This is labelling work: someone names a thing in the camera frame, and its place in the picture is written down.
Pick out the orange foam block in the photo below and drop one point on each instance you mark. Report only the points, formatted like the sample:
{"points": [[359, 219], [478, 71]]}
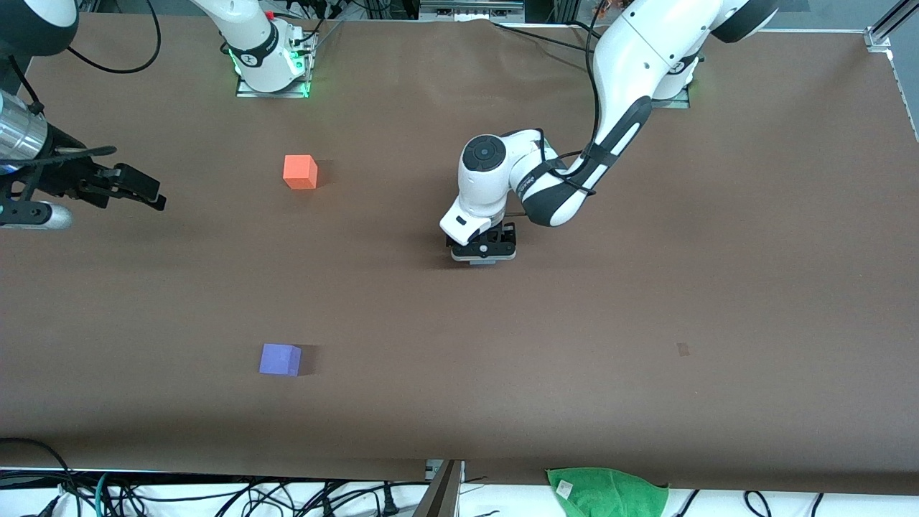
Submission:
{"points": [[300, 172]]}

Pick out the blue foam block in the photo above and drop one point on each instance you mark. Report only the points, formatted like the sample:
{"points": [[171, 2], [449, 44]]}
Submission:
{"points": [[482, 263]]}

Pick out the purple foam block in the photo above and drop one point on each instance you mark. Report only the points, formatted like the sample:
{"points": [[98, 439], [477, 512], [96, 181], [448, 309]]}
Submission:
{"points": [[280, 359]]}

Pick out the aluminium corner profile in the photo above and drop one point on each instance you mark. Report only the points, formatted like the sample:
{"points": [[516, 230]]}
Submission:
{"points": [[887, 29]]}

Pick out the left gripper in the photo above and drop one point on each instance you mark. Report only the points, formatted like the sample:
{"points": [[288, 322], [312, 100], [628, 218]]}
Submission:
{"points": [[505, 235]]}

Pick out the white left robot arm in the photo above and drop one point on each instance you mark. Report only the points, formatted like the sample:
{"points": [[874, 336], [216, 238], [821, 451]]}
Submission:
{"points": [[646, 50]]}

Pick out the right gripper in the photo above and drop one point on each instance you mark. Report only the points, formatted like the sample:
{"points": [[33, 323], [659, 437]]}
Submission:
{"points": [[63, 177]]}

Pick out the aluminium frame rail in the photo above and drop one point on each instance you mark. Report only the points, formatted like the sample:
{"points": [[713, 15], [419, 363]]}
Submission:
{"points": [[470, 8]]}

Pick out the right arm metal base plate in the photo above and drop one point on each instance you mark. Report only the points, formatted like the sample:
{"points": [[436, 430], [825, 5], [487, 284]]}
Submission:
{"points": [[273, 93]]}

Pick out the brown table cover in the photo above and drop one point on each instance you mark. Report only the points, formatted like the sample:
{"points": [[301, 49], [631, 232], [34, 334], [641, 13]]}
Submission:
{"points": [[502, 359]]}

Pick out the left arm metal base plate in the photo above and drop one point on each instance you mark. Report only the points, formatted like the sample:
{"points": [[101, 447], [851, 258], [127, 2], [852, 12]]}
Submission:
{"points": [[675, 104]]}

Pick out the green cloth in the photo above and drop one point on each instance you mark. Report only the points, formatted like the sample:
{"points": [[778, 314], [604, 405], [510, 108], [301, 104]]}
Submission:
{"points": [[610, 494]]}

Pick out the grey metal camera post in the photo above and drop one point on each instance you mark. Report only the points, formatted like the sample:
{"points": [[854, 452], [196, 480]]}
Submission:
{"points": [[441, 495]]}

